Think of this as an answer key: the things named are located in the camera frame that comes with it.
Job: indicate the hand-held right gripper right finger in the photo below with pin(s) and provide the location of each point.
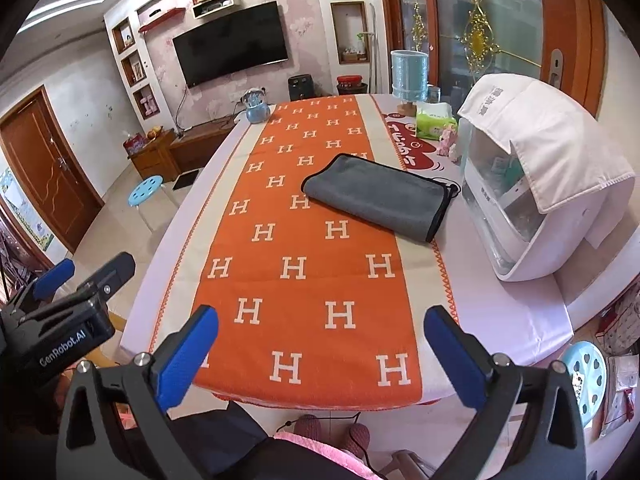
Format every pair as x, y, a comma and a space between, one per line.
454, 360

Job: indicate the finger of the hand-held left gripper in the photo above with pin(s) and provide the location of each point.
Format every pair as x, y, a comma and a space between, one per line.
54, 280
111, 271

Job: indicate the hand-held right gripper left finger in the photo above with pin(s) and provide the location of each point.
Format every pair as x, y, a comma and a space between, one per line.
186, 357

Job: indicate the grey towel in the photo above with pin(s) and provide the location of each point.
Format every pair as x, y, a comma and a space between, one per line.
375, 192

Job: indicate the white printed tablecloth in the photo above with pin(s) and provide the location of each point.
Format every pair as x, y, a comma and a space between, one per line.
505, 305

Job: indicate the blue round stool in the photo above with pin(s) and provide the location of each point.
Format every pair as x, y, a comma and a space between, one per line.
145, 190
585, 375

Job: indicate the black floor mat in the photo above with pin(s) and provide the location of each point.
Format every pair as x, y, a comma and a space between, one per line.
186, 180

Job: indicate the wooden side cabinet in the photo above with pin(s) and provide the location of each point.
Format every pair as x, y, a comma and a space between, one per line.
155, 157

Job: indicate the pink knit slipper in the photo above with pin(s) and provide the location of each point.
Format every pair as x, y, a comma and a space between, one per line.
310, 425
355, 437

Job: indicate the red gift box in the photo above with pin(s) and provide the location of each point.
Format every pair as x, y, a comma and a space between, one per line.
134, 145

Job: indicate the white countertop appliance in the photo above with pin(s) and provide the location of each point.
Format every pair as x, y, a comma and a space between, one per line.
555, 242

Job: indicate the low wooden television stand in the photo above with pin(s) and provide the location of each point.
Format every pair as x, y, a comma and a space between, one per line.
200, 142

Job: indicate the orange patterned table runner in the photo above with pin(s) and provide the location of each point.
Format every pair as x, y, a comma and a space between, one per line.
300, 240

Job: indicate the person's pink fluffy garment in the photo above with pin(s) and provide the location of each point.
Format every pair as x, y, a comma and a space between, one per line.
320, 455

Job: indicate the pile of plastic packets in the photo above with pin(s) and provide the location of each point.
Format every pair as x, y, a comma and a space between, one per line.
622, 360

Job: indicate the blue kettle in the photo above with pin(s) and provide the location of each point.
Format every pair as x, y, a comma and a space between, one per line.
256, 109

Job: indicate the pink small toy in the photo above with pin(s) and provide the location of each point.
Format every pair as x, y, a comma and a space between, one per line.
446, 141

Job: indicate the green tissue pack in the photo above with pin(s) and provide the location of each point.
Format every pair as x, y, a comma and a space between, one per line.
434, 122

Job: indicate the white cloth cover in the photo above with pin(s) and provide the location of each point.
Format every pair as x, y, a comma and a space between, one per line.
545, 130

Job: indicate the black air fryer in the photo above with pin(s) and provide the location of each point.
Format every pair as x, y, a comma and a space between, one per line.
299, 88

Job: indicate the blue cylindrical container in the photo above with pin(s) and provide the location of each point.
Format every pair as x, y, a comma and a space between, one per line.
409, 75

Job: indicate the red lidded container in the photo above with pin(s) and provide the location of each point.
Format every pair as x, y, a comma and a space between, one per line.
350, 86

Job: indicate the wooden framed glass door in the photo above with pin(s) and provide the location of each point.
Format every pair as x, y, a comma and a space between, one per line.
570, 15

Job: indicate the wall poster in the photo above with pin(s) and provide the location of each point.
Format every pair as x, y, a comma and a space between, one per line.
25, 212

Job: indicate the wall-mounted television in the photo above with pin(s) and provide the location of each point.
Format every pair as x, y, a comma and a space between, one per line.
231, 44

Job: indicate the red wall shelf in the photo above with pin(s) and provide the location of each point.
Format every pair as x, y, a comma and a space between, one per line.
161, 19

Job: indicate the white wall shelf box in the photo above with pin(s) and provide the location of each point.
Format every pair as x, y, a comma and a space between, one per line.
214, 5

